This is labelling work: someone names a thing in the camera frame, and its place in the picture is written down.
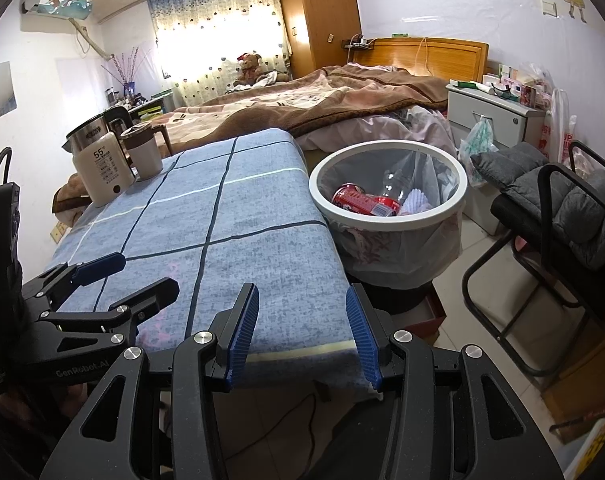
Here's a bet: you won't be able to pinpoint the black floor cable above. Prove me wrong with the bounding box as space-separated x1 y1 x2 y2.
252 392 323 480

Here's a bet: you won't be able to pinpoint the brown fleece cloth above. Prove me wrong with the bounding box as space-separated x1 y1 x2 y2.
51 172 90 216

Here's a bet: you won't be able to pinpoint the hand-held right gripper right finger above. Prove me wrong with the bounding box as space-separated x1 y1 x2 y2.
345 284 565 480

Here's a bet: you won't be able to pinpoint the white air conditioner pipe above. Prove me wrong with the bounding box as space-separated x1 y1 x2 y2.
67 17 113 58

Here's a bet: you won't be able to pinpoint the grey quilted cushion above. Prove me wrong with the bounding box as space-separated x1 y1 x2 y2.
469 142 605 271

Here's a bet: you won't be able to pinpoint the cream steel electric kettle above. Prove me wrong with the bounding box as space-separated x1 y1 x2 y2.
62 107 137 209

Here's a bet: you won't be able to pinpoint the pink duvet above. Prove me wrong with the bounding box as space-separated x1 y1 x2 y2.
300 105 455 161

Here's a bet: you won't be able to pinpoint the translucent bin liner bag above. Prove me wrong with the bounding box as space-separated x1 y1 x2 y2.
317 147 463 288

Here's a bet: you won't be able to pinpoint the pile of small boxes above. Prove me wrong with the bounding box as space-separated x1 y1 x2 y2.
482 62 555 111

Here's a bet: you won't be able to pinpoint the brown cardboard box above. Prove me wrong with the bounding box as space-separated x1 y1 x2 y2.
541 330 605 428

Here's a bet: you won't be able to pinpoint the dark red box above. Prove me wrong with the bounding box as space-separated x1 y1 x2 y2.
415 292 448 336

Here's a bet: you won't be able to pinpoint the white nightstand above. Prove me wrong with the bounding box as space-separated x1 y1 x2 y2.
445 82 545 156

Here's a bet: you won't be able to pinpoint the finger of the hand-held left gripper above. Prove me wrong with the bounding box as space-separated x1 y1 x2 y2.
40 276 180 332
22 252 127 301

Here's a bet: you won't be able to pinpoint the white round trash bin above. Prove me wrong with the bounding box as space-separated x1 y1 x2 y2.
309 141 468 291

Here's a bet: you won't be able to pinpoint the beige mug with brown lid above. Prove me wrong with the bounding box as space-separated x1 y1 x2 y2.
120 121 173 181

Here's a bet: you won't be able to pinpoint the wooden bed headboard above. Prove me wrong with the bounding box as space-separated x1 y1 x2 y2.
349 36 489 86

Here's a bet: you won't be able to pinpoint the red drink can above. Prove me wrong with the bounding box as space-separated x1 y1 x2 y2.
331 183 403 218

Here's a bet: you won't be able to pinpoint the bed with brown blanket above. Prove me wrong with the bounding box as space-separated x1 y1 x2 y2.
147 62 450 153

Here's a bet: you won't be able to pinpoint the cluttered desk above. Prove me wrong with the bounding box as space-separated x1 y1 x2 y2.
127 91 176 121

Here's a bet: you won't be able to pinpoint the white red printed plastic bags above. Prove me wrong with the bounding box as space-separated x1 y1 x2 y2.
537 89 578 163

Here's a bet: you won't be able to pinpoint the black metal chair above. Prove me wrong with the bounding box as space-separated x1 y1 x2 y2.
462 141 605 378

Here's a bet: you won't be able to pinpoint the blue checked tablecloth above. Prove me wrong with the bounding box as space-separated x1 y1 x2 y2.
45 127 383 401

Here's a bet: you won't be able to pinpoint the patterned window curtain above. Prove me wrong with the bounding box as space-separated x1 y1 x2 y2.
147 0 293 108

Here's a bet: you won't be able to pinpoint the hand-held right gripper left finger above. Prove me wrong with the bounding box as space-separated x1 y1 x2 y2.
40 282 260 480

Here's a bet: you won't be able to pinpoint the clear bottle with red label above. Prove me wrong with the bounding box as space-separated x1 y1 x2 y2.
379 152 433 201

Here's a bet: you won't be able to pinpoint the wooden wardrobe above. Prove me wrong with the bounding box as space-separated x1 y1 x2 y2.
275 0 362 78

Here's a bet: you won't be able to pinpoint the green plastic bag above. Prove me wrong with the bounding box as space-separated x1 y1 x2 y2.
457 115 500 188

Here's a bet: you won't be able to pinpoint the vase with purple branches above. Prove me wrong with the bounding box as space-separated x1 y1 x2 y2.
101 47 146 98

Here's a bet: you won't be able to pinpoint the brown teddy bear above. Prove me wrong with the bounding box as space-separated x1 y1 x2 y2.
232 52 289 87

